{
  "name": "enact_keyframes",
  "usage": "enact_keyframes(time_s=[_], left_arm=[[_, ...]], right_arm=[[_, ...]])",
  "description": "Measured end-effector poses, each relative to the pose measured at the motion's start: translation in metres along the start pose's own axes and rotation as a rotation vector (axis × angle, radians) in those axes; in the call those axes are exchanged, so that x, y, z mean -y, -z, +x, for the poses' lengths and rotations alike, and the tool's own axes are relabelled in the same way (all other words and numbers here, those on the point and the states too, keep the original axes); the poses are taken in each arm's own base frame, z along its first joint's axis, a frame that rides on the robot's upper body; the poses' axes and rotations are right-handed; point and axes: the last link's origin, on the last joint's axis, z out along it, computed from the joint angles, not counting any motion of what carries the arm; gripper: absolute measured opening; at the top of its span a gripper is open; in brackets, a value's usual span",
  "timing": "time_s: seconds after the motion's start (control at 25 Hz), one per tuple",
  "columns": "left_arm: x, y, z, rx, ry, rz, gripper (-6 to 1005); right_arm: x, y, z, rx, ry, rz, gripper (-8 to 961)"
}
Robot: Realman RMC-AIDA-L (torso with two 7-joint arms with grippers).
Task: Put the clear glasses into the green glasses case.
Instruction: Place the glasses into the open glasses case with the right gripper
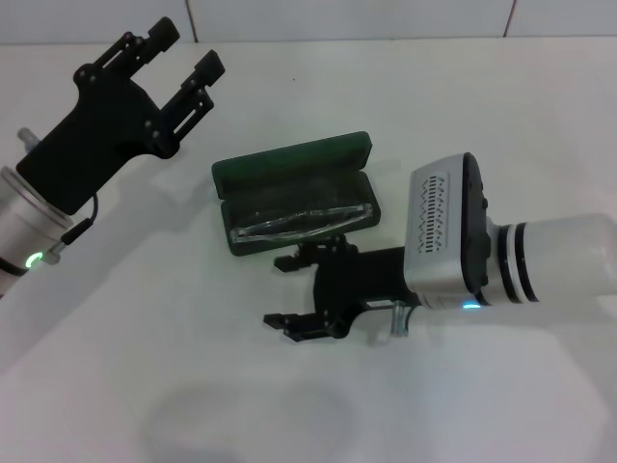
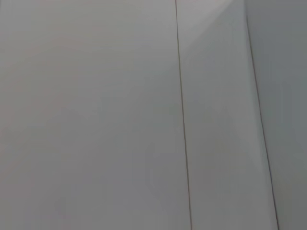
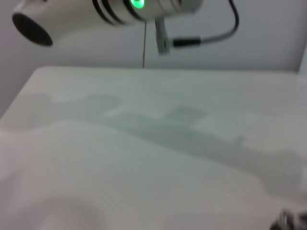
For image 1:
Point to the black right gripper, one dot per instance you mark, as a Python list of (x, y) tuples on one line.
[(366, 280)]

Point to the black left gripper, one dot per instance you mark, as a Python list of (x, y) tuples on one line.
[(96, 140)]

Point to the clear white glasses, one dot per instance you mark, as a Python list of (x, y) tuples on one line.
[(299, 223)]

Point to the green glasses case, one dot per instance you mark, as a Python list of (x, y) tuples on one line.
[(289, 164)]

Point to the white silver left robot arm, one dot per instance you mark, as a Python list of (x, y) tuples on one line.
[(24, 226)]

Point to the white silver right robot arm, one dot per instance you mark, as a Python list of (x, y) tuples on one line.
[(554, 255)]

